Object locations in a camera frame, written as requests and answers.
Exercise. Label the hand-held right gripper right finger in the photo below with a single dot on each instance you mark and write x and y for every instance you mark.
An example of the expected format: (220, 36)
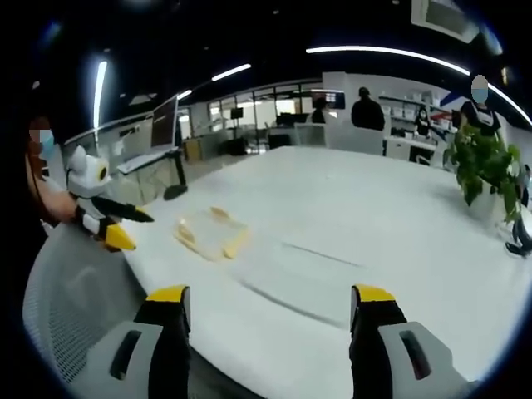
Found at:
(374, 345)

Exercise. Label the green potted plant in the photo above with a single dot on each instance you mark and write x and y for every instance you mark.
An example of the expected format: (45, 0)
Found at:
(482, 162)

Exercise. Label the beige plastic buckle part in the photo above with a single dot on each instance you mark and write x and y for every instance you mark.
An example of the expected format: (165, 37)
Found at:
(219, 213)
(234, 246)

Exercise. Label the straight ceiling light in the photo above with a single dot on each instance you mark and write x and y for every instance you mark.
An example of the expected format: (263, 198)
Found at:
(230, 72)
(99, 93)

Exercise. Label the white wall shelf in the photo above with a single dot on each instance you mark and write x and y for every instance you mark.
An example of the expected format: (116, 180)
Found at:
(415, 110)

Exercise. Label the white mesh office chair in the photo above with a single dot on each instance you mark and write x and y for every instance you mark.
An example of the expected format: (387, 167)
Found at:
(75, 291)

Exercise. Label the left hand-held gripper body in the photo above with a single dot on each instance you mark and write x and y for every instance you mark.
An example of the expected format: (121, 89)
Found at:
(85, 178)

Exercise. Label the ceiling air vent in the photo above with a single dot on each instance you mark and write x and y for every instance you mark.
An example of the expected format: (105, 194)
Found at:
(444, 16)

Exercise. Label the person's dark-clothed torso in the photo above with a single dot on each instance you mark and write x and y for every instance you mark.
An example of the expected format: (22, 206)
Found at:
(18, 199)

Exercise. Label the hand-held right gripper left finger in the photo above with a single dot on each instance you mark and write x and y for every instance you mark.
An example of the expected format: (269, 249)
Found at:
(166, 345)

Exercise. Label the black monitor stand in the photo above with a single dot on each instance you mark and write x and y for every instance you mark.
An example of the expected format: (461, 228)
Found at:
(178, 183)

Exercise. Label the white keyboard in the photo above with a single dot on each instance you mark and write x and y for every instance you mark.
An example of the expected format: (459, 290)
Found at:
(139, 160)

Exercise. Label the clear plastic bag with bananas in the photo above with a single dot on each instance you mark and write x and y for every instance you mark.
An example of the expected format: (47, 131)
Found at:
(208, 232)

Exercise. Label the white plant pot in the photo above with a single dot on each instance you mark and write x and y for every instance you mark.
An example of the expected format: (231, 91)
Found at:
(488, 203)

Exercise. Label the computer monitor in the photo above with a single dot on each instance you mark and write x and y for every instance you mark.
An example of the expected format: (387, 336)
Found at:
(164, 122)

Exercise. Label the long curved ceiling light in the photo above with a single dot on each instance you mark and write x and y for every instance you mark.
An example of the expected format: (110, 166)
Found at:
(395, 52)

